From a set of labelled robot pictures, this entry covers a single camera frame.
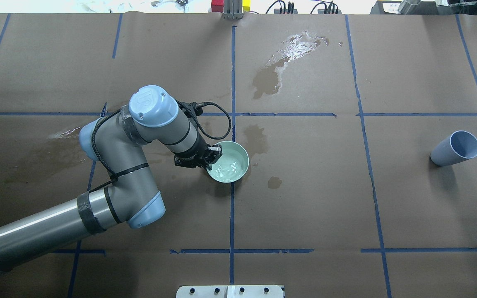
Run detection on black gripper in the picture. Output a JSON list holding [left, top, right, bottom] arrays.
[[174, 145, 223, 171]]

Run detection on mint green bowl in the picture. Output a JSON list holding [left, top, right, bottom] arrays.
[[206, 141, 249, 183]]

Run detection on blue plastic cup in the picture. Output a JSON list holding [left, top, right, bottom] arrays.
[[430, 130, 477, 167]]

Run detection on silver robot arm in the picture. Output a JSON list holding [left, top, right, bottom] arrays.
[[0, 85, 232, 275]]

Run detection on red blue yellow blocks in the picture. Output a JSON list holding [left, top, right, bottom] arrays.
[[210, 0, 252, 14]]

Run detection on small metal cup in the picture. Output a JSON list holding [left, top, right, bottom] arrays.
[[397, 0, 421, 15]]

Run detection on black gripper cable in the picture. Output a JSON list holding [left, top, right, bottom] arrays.
[[178, 101, 232, 140]]

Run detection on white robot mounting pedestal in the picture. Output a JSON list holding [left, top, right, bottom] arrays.
[[176, 284, 286, 298]]

